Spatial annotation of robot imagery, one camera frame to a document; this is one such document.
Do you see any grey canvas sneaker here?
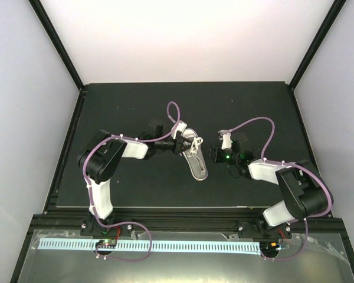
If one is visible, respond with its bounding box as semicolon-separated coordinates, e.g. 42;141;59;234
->
182;129;208;181

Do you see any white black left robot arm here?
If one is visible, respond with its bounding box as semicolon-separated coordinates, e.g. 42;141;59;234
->
78;121;203;235

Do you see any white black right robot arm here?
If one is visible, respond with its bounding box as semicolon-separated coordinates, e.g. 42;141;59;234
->
210;140;334;238

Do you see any right controller circuit board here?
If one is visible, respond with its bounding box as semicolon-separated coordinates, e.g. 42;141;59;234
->
265;242;290;252

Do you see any controller circuit board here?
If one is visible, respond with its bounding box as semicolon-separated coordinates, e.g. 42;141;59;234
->
265;242;290;252
95;239;117;249

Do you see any left controller circuit board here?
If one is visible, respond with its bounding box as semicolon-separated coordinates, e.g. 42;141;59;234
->
95;239;117;249

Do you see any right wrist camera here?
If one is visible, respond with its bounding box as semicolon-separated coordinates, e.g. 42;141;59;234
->
218;130;232;150

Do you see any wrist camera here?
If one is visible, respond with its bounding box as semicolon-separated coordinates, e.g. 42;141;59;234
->
171;120;187;140
218;130;232;150

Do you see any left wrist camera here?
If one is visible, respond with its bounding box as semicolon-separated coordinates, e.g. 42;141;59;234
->
171;120;187;140

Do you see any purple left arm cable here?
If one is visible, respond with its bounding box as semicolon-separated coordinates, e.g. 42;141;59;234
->
81;101;185;262

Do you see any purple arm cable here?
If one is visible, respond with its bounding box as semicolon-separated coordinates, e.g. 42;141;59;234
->
230;117;335;262
81;101;185;262

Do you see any light blue slotted cable duct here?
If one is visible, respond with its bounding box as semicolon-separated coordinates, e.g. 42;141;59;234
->
37;238;261;255

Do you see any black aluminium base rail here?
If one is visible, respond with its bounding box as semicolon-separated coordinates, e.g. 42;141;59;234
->
29;208;347;241

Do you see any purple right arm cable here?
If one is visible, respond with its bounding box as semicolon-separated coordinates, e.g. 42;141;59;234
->
230;117;335;262

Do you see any black right frame post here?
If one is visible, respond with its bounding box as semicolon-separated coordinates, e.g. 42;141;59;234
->
289;0;347;91

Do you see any black frame post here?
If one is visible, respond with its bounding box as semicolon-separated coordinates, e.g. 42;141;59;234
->
28;0;84;90
289;0;347;91

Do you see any black left frame post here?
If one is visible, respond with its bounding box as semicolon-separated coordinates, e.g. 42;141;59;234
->
28;0;84;90

